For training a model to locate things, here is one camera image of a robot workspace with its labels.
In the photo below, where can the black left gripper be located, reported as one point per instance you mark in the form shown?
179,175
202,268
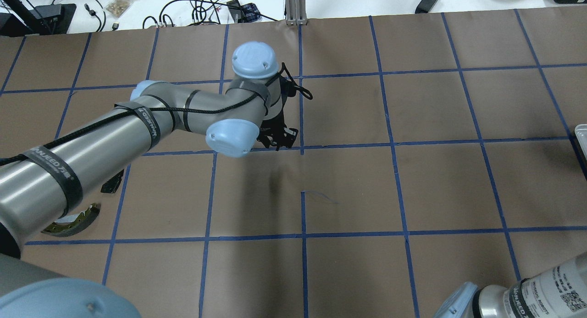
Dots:
275,127

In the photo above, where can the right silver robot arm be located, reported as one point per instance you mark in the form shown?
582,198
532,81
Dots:
560,292

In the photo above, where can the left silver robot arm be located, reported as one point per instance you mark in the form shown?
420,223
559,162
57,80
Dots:
40,186

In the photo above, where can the silver ribbed metal tray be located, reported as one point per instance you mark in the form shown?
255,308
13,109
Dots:
581,136

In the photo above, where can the black brake pad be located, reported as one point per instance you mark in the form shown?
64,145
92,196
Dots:
112,185

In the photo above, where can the bag of wooden pieces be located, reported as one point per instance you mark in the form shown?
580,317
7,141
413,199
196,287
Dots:
117,8

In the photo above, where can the black power adapter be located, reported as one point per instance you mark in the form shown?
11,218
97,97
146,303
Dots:
425,6

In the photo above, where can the olive brake shoe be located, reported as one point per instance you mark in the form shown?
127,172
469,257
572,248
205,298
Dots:
71,225

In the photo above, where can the aluminium frame post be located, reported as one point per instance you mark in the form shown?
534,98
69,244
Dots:
295,12

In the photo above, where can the black camera stand base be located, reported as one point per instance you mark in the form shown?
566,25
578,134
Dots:
58,17

